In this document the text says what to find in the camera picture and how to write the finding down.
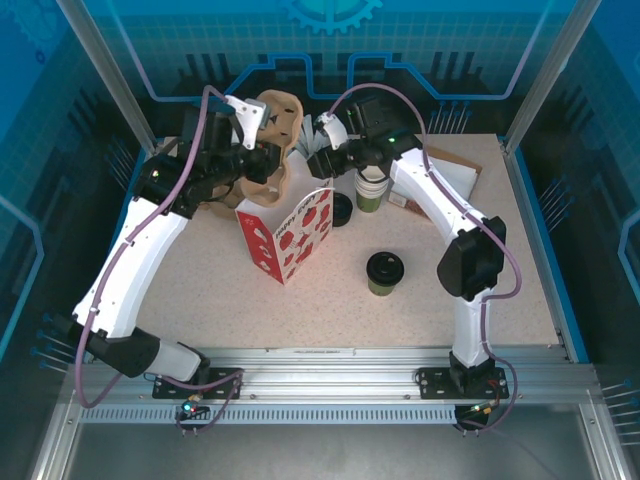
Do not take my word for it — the red white paper gift bag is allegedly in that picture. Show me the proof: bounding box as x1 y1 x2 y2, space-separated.
234 152 335 287

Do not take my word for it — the aluminium frame post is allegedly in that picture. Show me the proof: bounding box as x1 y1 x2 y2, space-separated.
501 0 587 156
55 0 164 154

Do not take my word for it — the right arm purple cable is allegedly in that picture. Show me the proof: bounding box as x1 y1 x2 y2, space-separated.
329 83 524 437

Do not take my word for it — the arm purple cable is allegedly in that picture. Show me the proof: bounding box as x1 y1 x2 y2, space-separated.
329 83 524 437
74 85 245 437

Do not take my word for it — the aluminium mounting rail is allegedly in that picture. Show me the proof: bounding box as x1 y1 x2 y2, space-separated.
64 347 601 402

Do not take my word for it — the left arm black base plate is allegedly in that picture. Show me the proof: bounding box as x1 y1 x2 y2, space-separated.
152 367 245 401

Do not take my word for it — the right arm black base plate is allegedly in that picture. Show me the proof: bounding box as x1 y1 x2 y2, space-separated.
416 366 511 400

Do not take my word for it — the slotted grey cable duct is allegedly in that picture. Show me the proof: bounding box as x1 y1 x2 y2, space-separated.
78 405 459 425

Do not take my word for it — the small lit cable connector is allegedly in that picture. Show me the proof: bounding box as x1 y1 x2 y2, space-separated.
467 399 502 417
180 394 210 419

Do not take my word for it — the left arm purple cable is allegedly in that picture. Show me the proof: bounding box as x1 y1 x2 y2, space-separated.
74 85 245 437

